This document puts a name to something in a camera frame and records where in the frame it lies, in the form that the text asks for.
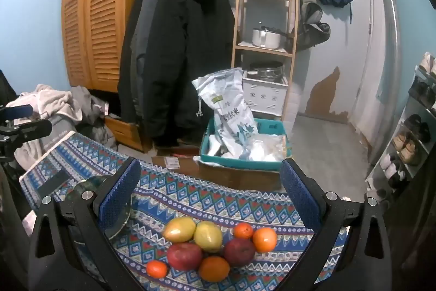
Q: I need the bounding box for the black hooded coat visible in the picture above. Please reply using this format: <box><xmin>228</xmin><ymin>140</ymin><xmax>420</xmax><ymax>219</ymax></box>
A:
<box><xmin>150</xmin><ymin>0</ymin><xmax>236</xmax><ymax>148</ymax></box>

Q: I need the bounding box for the grey printed cloth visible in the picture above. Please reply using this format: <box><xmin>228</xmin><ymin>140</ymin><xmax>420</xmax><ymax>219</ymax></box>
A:
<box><xmin>34</xmin><ymin>115</ymin><xmax>78</xmax><ymax>155</ymax></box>

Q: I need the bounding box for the black phone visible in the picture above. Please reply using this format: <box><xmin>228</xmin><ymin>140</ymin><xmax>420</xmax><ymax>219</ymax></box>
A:
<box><xmin>37</xmin><ymin>170</ymin><xmax>80</xmax><ymax>201</ymax></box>

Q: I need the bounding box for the grey backpack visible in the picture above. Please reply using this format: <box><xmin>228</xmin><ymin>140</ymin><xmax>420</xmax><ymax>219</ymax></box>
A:
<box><xmin>293</xmin><ymin>3</ymin><xmax>331</xmax><ymax>53</ymax></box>

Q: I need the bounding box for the pile of clothes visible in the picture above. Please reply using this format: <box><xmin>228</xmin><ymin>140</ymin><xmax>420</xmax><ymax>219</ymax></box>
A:
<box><xmin>7</xmin><ymin>84</ymin><xmax>82</xmax><ymax>158</ymax></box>

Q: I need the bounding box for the large orange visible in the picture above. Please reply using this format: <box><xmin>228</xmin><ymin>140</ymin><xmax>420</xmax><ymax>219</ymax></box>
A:
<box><xmin>198</xmin><ymin>256</ymin><xmax>230</xmax><ymax>283</ymax></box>
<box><xmin>252</xmin><ymin>227</ymin><xmax>278</xmax><ymax>253</ymax></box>

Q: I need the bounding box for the white plastic basket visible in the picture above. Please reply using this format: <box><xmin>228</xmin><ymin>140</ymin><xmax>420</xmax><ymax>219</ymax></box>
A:
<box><xmin>242</xmin><ymin>70</ymin><xmax>289</xmax><ymax>117</ymax></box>

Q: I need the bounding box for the yellow-green pear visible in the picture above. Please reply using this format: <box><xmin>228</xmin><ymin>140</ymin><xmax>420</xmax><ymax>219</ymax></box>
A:
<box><xmin>162</xmin><ymin>217</ymin><xmax>197</xmax><ymax>243</ymax></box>

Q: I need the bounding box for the labelled cardboard box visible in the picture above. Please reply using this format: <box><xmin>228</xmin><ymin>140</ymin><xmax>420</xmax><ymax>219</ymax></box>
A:
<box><xmin>152</xmin><ymin>155</ymin><xmax>201</xmax><ymax>177</ymax></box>

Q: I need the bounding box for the clear plastic bag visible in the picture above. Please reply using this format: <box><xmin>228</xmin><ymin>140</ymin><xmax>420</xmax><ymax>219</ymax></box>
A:
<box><xmin>243</xmin><ymin>134</ymin><xmax>287</xmax><ymax>162</ymax></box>

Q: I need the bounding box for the white shoe rack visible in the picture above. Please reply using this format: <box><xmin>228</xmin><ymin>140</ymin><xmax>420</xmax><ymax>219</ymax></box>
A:
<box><xmin>366</xmin><ymin>52</ymin><xmax>436</xmax><ymax>210</ymax></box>

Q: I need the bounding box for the small tangerine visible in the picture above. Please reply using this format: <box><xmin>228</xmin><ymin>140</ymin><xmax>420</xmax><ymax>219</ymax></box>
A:
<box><xmin>233</xmin><ymin>223</ymin><xmax>254</xmax><ymax>240</ymax></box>
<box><xmin>146</xmin><ymin>260</ymin><xmax>170</xmax><ymax>279</ymax></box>

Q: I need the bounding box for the wooden louvred wardrobe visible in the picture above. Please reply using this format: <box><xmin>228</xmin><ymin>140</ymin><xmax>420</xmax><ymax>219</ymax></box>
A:
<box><xmin>61</xmin><ymin>0</ymin><xmax>161</xmax><ymax>94</ymax></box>

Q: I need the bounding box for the brown cardboard box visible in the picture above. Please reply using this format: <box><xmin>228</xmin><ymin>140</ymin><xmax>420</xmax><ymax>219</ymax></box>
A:
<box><xmin>198</xmin><ymin>160</ymin><xmax>283</xmax><ymax>191</ymax></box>

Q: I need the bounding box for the red apple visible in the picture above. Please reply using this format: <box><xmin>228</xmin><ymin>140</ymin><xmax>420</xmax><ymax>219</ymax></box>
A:
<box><xmin>167</xmin><ymin>242</ymin><xmax>203</xmax><ymax>271</ymax></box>
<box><xmin>223</xmin><ymin>238</ymin><xmax>256</xmax><ymax>267</ymax></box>

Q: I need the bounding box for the green-yellow apple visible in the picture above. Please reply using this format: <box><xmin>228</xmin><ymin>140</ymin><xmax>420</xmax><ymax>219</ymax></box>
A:
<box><xmin>193</xmin><ymin>221</ymin><xmax>223</xmax><ymax>252</ymax></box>

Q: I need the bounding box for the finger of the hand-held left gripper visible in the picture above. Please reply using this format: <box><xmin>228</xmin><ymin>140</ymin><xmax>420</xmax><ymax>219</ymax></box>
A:
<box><xmin>0</xmin><ymin>121</ymin><xmax>53</xmax><ymax>146</ymax></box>
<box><xmin>0</xmin><ymin>104</ymin><xmax>34</xmax><ymax>121</ymax></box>

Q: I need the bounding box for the steel steamer pot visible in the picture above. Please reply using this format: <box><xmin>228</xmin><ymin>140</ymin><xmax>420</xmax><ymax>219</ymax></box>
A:
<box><xmin>248</xmin><ymin>61</ymin><xmax>285</xmax><ymax>84</ymax></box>

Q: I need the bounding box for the white rice bag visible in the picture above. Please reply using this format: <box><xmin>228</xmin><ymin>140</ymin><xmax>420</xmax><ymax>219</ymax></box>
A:
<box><xmin>191</xmin><ymin>68</ymin><xmax>258</xmax><ymax>157</ymax></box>

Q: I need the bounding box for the light grey garment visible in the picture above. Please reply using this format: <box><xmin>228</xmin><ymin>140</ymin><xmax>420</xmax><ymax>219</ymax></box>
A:
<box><xmin>70</xmin><ymin>86</ymin><xmax>110</xmax><ymax>128</ymax></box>

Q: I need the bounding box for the dark glass plate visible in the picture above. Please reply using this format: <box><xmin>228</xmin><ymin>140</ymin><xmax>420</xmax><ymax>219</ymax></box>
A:
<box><xmin>65</xmin><ymin>175</ymin><xmax>137</xmax><ymax>240</ymax></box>

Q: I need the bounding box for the wooden drawer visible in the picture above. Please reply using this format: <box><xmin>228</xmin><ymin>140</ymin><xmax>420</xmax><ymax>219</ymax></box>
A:
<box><xmin>104</xmin><ymin>115</ymin><xmax>154</xmax><ymax>152</ymax></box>

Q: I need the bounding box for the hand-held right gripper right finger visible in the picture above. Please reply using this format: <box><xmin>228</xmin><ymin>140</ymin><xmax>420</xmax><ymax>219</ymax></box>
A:
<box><xmin>280</xmin><ymin>158</ymin><xmax>409</xmax><ymax>291</ymax></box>

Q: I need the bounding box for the group of shoes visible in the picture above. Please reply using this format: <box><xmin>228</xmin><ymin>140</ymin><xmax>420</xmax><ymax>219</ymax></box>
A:
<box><xmin>370</xmin><ymin>52</ymin><xmax>436</xmax><ymax>206</ymax></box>

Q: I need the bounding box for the wooden shelf rack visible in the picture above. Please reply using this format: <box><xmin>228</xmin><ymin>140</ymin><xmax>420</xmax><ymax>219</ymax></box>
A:
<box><xmin>231</xmin><ymin>0</ymin><xmax>300</xmax><ymax>118</ymax></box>

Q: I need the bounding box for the dark grey cloth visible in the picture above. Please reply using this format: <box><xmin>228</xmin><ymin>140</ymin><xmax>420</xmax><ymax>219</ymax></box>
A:
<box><xmin>82</xmin><ymin>122</ymin><xmax>118</xmax><ymax>150</ymax></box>

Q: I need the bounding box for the grey jacket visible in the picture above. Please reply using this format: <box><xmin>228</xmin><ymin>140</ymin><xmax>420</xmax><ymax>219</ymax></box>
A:
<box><xmin>131</xmin><ymin>0</ymin><xmax>165</xmax><ymax>101</ymax></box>

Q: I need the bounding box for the blue patterned tablecloth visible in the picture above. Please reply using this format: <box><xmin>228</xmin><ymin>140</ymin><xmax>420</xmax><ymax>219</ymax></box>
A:
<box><xmin>19</xmin><ymin>132</ymin><xmax>351</xmax><ymax>291</ymax></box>

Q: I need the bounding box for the steel pot with handle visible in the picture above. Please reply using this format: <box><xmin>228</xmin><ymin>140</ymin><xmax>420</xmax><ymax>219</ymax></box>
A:
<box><xmin>252</xmin><ymin>26</ymin><xmax>291</xmax><ymax>49</ymax></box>

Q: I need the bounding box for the teal plastic bin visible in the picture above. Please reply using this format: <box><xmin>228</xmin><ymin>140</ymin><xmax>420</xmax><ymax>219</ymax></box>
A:
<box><xmin>199</xmin><ymin>118</ymin><xmax>293</xmax><ymax>172</ymax></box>

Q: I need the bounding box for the grey door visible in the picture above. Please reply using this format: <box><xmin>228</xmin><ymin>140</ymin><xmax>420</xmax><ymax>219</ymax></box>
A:
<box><xmin>310</xmin><ymin>0</ymin><xmax>375</xmax><ymax>128</ymax></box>

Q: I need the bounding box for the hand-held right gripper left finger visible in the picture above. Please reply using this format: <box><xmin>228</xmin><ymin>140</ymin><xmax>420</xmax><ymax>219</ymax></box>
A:
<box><xmin>27</xmin><ymin>157</ymin><xmax>144</xmax><ymax>291</ymax></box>

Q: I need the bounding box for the black cloth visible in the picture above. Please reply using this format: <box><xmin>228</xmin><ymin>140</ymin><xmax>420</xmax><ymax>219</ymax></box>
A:
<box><xmin>0</xmin><ymin>69</ymin><xmax>17</xmax><ymax>106</ymax></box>

